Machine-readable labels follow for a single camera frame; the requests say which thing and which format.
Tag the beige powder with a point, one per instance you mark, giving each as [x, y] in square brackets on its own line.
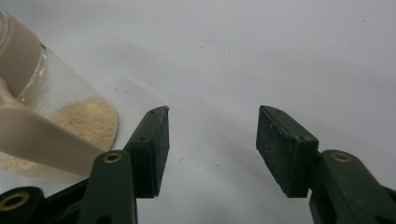
[93, 121]

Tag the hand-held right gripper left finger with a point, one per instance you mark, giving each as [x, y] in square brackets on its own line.
[149, 161]

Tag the clear jar with beige rim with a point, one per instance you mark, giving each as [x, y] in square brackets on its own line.
[31, 133]

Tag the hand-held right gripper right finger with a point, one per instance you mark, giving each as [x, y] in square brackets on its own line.
[286, 155]

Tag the white table sheet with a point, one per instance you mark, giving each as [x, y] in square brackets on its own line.
[249, 46]

